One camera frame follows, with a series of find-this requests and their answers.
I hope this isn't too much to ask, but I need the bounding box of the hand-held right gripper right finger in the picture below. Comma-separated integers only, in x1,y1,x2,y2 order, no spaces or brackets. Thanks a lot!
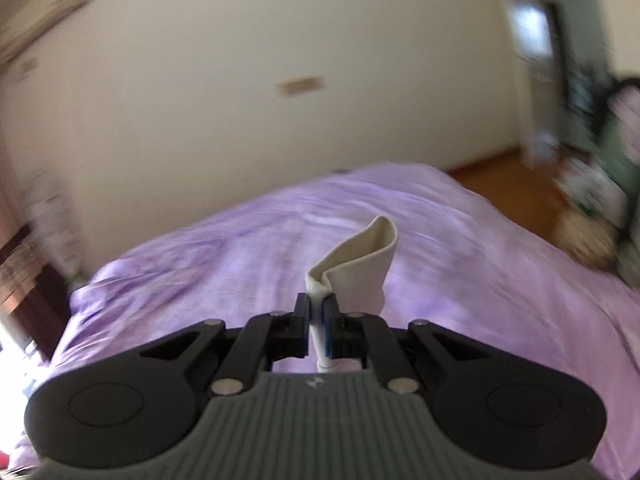
320,296,490,395

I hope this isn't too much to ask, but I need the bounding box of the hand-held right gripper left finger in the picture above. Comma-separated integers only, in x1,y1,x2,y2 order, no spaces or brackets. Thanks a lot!
140,293,313,396

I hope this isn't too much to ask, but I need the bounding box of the small white garment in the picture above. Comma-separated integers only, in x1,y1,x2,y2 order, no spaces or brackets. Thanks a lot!
305,215,399,374

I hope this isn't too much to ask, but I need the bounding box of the purple bed sheet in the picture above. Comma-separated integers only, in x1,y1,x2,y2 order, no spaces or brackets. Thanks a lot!
2,161,640,480

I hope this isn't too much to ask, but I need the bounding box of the tan woven basket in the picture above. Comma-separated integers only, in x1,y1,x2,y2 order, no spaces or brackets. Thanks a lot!
562,212,621,273

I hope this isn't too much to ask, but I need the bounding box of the green hanging cloth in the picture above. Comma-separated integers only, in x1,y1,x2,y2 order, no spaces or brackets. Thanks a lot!
595,77,640,233

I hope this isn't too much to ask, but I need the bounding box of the dark door frame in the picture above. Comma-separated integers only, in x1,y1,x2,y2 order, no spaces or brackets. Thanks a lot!
542,0,576,148

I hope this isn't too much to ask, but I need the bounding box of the white wall air conditioner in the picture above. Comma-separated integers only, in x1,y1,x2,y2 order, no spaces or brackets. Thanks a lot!
0,0,95,63

